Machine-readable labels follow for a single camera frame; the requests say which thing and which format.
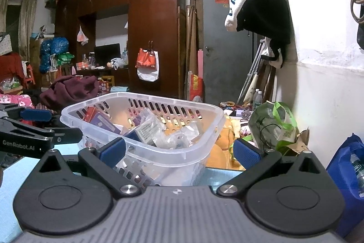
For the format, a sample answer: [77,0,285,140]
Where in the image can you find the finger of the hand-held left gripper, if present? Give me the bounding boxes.
[0,103,52,122]
[0,117,83,145]

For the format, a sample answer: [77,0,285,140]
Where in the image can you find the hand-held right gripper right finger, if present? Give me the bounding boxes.
[216,138,325,198]

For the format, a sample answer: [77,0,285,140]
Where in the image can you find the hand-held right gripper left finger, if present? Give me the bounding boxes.
[37,137,142,199]

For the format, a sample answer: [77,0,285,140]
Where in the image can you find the dark blue box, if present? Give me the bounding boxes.
[126,129,140,143]

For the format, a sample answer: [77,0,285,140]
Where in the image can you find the small purple box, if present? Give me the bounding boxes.
[90,113,123,134]

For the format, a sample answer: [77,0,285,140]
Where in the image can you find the small red box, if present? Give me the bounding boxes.
[85,107,101,121]

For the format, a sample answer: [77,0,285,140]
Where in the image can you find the clear plastic packet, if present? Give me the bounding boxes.
[134,109,167,145]

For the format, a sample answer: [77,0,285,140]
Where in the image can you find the clear plastic basket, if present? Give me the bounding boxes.
[60,92,225,187]

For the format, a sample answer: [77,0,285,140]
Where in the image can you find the yellow bag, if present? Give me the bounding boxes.
[206,116,245,171]

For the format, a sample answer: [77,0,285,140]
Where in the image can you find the pink floral blanket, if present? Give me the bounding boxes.
[0,93,32,107]

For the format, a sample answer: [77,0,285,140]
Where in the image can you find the green plastic bag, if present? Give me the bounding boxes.
[249,101,298,151]

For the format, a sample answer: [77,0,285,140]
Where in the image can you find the maroon cloth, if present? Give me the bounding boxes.
[40,76,99,111]

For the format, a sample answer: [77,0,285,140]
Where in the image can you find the red plastic stool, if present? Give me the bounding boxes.
[24,64,35,87]

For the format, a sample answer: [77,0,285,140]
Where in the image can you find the red cloth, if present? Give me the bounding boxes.
[0,53,25,87]

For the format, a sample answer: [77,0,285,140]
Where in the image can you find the brown paper bag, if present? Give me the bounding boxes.
[296,129,311,152]

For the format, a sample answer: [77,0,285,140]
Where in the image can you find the green shopping bag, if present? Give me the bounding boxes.
[57,52,75,66]

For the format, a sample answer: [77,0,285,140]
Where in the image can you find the blue plastic bags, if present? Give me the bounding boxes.
[40,37,69,73]

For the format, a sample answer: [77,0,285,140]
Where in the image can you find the metal crutches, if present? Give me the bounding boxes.
[237,38,270,104]

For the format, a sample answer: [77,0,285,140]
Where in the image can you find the red bag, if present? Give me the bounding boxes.
[190,74,204,102]

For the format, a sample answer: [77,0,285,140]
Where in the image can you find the beige curtain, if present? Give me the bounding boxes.
[0,0,9,33]
[18,0,37,60]

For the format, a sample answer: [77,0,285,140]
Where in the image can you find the small white hanging bag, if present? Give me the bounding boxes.
[77,25,88,46]

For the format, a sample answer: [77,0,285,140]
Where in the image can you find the black monitor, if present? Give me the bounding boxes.
[94,43,121,67]

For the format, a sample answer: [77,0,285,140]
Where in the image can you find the orange and white hanging bag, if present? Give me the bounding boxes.
[136,48,159,82]

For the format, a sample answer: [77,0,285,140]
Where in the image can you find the grey door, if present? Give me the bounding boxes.
[202,0,258,104]

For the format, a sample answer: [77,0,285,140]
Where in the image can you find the blue fabric bag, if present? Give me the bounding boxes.
[326,133,364,238]

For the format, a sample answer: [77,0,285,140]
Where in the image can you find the pink roll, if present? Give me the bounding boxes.
[197,49,204,77]

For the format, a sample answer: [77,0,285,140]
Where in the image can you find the green label bottle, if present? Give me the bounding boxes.
[351,153,364,198]

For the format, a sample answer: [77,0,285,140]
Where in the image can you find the white and black hanging garment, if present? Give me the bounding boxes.
[225,0,292,68]

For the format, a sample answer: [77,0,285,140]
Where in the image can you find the brown wooden wardrobe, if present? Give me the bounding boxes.
[55,0,185,98]

